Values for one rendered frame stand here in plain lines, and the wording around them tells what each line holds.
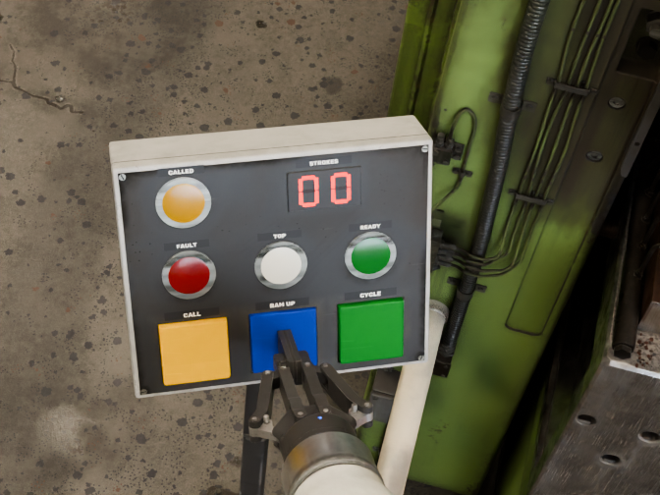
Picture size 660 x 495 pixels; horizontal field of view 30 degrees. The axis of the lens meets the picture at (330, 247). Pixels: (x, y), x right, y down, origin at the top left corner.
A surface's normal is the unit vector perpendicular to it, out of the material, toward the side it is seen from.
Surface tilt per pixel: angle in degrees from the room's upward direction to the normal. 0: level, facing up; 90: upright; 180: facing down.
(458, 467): 90
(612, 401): 90
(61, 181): 0
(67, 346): 0
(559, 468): 90
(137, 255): 60
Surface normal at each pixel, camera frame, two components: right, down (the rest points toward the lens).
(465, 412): -0.25, 0.79
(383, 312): 0.20, 0.43
